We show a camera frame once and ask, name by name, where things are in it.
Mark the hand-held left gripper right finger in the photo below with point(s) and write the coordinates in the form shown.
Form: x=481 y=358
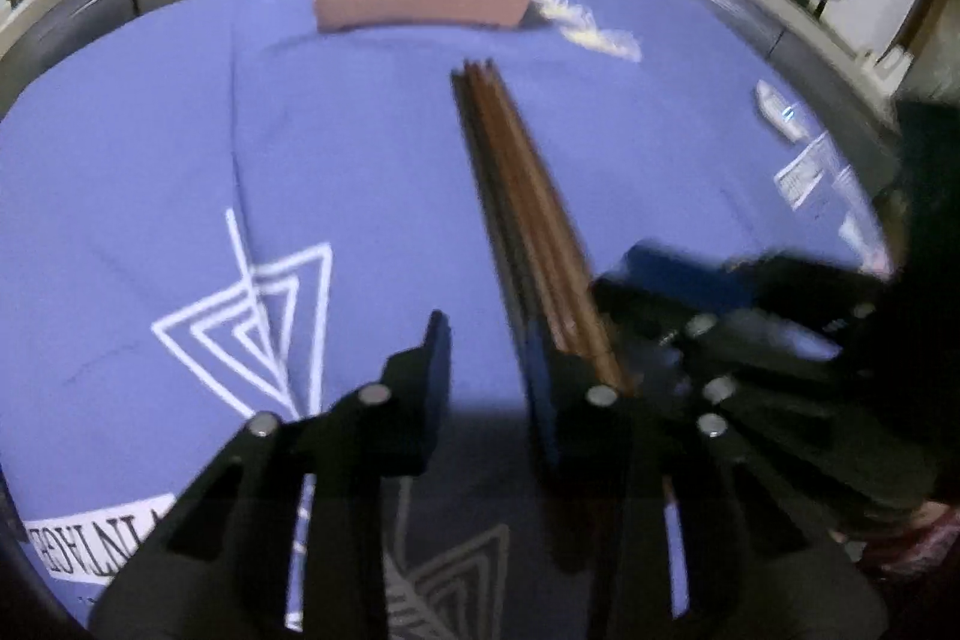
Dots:
x=540 y=400

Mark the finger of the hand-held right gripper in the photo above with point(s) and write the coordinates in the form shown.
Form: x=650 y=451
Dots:
x=675 y=276
x=787 y=415

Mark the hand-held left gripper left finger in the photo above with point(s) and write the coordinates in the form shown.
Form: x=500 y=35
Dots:
x=435 y=385

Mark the bunch of brown wooden chopsticks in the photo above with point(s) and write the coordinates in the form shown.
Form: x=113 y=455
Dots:
x=517 y=197

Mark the reddish cloth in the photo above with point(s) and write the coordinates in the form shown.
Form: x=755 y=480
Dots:
x=919 y=539

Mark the small white device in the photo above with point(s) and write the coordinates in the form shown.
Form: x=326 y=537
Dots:
x=776 y=111

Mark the blue printed tablecloth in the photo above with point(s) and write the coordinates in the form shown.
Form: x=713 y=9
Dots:
x=150 y=160

